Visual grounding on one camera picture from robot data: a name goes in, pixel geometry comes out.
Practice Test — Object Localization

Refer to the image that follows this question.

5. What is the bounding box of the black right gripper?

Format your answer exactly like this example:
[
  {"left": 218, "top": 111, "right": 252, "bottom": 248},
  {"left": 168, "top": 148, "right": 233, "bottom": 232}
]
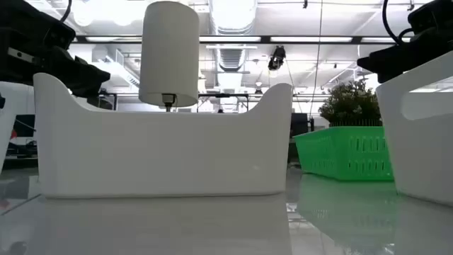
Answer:
[{"left": 356, "top": 0, "right": 453, "bottom": 84}]

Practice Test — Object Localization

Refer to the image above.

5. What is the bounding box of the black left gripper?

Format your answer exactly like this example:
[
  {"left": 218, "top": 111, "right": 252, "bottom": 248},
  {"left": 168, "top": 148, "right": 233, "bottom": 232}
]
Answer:
[{"left": 0, "top": 0, "right": 112, "bottom": 99}]

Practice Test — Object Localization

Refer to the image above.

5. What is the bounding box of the green slotted plastic basket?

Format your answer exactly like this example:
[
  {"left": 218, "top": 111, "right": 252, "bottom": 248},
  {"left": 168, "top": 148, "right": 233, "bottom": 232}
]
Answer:
[{"left": 292, "top": 125, "right": 395, "bottom": 182}]

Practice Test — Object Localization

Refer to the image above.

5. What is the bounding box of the white plastic basket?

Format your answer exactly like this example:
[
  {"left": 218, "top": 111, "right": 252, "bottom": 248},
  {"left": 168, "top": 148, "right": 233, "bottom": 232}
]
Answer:
[
  {"left": 33, "top": 72, "right": 294, "bottom": 199},
  {"left": 374, "top": 50, "right": 453, "bottom": 208}
]

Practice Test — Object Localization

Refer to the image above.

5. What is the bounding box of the small potted green plant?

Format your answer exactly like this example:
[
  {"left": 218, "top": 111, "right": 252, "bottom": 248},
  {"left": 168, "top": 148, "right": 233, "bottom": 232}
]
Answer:
[{"left": 317, "top": 79, "right": 384, "bottom": 128}]

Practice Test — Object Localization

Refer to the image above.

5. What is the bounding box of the white shade wooden base lamp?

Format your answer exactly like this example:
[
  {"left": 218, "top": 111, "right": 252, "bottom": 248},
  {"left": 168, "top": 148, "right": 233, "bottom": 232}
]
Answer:
[{"left": 138, "top": 0, "right": 201, "bottom": 113}]

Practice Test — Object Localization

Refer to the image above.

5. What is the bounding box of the black flat monitor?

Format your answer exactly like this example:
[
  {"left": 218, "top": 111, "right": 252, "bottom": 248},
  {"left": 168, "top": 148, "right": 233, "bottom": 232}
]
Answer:
[{"left": 289, "top": 113, "right": 309, "bottom": 138}]

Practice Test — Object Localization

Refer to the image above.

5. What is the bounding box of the black metal ceiling beam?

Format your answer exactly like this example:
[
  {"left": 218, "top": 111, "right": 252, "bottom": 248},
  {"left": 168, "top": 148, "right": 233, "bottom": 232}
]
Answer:
[{"left": 72, "top": 34, "right": 412, "bottom": 45}]

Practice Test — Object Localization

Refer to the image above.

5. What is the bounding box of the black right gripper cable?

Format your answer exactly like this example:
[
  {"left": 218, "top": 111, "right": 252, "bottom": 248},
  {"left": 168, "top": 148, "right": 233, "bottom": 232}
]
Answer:
[{"left": 381, "top": 0, "right": 415, "bottom": 46}]

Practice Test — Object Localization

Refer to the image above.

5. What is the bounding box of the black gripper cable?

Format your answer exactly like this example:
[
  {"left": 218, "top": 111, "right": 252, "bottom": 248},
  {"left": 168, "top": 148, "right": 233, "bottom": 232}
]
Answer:
[
  {"left": 59, "top": 0, "right": 74, "bottom": 23},
  {"left": 381, "top": 0, "right": 415, "bottom": 46}
]

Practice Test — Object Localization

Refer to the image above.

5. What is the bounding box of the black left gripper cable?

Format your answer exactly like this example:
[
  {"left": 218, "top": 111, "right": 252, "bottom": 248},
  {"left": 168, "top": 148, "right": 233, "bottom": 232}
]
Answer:
[{"left": 59, "top": 0, "right": 74, "bottom": 23}]

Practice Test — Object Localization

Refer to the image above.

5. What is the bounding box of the black hanging camera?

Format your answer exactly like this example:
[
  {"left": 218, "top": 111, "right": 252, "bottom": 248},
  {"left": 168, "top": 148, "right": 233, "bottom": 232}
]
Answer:
[{"left": 267, "top": 45, "right": 287, "bottom": 71}]

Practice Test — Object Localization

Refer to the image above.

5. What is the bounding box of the silver ventilation duct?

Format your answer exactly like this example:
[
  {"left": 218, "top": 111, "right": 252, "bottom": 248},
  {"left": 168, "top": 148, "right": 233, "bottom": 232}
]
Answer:
[{"left": 207, "top": 0, "right": 259, "bottom": 74}]

